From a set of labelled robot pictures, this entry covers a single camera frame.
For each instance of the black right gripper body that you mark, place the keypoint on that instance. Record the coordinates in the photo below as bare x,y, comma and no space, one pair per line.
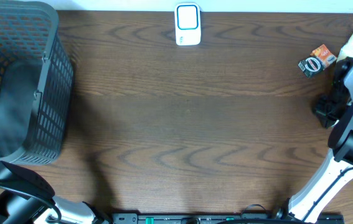
334,102

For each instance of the grey plastic mesh basket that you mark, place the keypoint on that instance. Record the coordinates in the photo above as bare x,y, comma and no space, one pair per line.
36,80

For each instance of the orange tissue pack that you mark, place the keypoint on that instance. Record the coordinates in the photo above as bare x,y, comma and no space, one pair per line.
324,55

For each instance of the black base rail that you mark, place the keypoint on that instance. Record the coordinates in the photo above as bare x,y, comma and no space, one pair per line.
133,218

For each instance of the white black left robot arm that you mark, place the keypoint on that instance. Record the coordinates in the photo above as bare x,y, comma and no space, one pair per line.
25,197

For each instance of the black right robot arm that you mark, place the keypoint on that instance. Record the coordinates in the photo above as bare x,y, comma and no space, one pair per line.
337,168

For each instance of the small green black box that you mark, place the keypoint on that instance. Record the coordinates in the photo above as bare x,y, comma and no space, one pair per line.
311,66

